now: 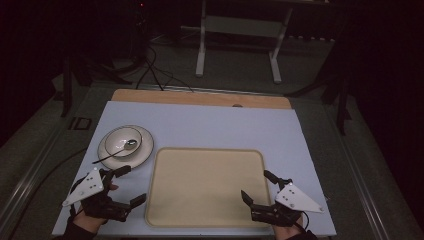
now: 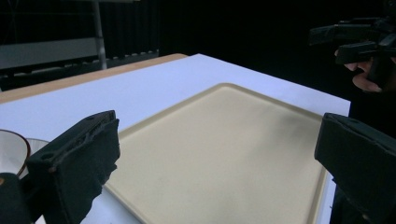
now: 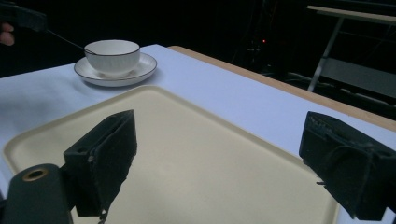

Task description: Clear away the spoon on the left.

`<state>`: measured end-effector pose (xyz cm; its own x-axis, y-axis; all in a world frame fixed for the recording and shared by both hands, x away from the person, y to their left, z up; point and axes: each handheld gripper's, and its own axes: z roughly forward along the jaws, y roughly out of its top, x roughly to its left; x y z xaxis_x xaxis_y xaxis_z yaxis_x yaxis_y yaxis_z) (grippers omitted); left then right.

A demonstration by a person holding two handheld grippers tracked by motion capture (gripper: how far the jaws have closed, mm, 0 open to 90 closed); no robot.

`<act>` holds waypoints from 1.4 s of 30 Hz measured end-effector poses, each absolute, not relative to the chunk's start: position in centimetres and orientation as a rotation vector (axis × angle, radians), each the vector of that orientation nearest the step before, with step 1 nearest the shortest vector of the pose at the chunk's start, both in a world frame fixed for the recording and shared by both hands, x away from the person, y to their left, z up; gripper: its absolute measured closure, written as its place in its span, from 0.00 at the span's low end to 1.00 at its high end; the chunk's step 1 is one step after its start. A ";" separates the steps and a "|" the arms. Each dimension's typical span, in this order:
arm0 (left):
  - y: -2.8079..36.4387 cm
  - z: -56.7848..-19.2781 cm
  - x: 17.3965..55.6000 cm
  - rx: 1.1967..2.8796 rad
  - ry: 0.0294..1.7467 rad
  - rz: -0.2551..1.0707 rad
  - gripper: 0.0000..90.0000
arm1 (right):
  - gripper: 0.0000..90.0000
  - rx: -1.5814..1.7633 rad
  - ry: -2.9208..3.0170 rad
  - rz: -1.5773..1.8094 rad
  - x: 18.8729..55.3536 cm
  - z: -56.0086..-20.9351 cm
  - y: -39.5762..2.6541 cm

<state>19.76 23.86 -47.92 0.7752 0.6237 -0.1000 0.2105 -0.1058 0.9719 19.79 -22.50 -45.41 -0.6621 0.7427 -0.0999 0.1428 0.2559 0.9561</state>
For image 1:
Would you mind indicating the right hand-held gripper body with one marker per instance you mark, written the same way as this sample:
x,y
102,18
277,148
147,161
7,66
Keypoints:
x,y
293,199

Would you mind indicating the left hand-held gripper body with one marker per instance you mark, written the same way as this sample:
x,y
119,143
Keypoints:
x,y
87,187

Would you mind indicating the metal spoon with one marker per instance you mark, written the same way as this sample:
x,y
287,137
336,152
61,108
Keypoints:
x,y
130,144

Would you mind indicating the white bowl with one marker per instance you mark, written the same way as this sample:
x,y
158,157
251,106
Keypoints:
x,y
116,142

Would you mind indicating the white plate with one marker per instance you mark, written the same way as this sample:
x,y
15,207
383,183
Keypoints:
x,y
144,146

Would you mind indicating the beige tray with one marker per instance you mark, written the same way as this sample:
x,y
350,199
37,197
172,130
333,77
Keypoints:
x,y
205,188

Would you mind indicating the person's right hand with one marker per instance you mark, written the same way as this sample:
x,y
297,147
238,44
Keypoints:
x,y
286,230

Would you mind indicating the person's left hand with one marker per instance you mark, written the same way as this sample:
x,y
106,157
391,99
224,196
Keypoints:
x,y
87,222

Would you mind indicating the floor socket box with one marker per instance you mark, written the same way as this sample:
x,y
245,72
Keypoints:
x,y
80,123

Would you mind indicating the light blue table mat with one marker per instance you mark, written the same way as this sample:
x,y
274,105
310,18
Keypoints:
x,y
206,126

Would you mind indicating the black stand legs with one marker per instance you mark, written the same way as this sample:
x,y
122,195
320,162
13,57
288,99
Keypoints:
x,y
67,90
342,103

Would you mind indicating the white metal stand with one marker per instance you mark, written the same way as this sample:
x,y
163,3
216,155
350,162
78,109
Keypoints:
x,y
201,50

